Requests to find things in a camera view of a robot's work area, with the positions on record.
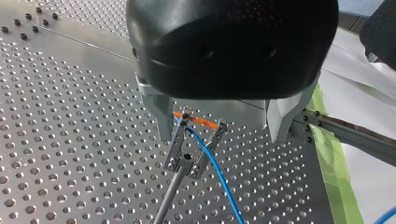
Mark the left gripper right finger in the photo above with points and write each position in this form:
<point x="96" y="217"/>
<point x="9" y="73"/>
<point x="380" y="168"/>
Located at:
<point x="278" y="121"/>

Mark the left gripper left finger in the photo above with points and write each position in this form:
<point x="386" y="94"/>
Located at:
<point x="163" y="115"/>

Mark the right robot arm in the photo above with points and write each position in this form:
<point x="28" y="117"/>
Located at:
<point x="381" y="34"/>

